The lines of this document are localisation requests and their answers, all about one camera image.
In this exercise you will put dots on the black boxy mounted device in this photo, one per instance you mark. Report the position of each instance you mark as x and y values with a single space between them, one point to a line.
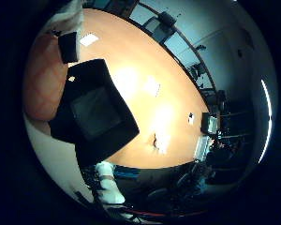
166 18

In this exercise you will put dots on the small white black object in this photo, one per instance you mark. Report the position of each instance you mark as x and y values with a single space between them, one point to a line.
190 118

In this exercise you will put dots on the small pale toy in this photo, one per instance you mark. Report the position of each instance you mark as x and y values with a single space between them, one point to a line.
155 141

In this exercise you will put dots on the black fabric container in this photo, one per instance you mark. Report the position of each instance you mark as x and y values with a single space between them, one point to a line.
95 114

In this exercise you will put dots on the dark computer monitor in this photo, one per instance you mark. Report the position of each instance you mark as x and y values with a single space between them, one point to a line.
210 123

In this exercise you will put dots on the blue padded strip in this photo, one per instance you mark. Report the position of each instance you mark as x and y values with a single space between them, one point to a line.
126 172

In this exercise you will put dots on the light grey keyboard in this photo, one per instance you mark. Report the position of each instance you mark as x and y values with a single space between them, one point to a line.
203 147

